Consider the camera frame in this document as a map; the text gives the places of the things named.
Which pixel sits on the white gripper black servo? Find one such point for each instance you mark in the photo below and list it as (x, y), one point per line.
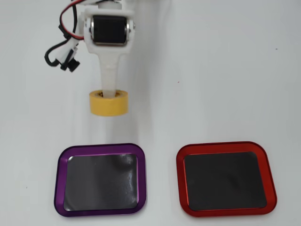
(108, 31)

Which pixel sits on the yellow masking tape roll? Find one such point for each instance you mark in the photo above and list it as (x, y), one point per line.
(109, 106)

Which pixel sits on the purple metal dish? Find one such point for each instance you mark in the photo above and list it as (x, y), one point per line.
(61, 183)

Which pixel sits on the red metal dish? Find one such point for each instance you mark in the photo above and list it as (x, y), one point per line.
(270, 183)

